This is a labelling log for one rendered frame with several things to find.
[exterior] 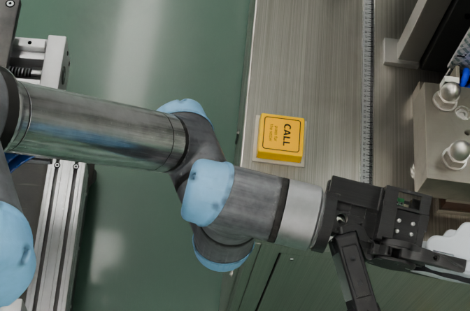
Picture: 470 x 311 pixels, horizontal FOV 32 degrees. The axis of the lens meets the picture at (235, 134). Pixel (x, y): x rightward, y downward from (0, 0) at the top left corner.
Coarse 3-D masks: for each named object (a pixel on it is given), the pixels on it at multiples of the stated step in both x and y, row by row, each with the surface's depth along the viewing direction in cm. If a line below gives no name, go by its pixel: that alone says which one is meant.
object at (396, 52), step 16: (432, 0) 124; (448, 0) 124; (416, 16) 129; (432, 16) 128; (416, 32) 132; (432, 32) 131; (384, 48) 140; (400, 48) 138; (416, 48) 136; (384, 64) 139; (400, 64) 139; (416, 64) 139
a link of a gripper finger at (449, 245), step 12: (468, 228) 91; (432, 240) 91; (444, 240) 91; (456, 240) 91; (468, 240) 91; (444, 252) 91; (456, 252) 91; (468, 252) 90; (468, 264) 89; (468, 276) 90
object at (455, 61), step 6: (468, 30) 118; (468, 36) 118; (462, 42) 120; (468, 42) 119; (462, 48) 121; (468, 48) 121; (456, 54) 122; (462, 54) 122; (468, 54) 122; (450, 60) 124; (456, 60) 124; (462, 60) 124; (468, 60) 123; (450, 66) 125; (462, 66) 125; (468, 66) 125
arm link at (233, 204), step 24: (192, 168) 92; (216, 168) 92; (240, 168) 92; (192, 192) 90; (216, 192) 90; (240, 192) 90; (264, 192) 90; (192, 216) 91; (216, 216) 90; (240, 216) 90; (264, 216) 90; (216, 240) 96; (240, 240) 95; (264, 240) 93
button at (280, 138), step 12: (264, 120) 129; (276, 120) 129; (288, 120) 130; (300, 120) 130; (264, 132) 128; (276, 132) 128; (288, 132) 129; (300, 132) 129; (264, 144) 127; (276, 144) 127; (288, 144) 128; (300, 144) 128; (264, 156) 128; (276, 156) 127; (288, 156) 127; (300, 156) 127
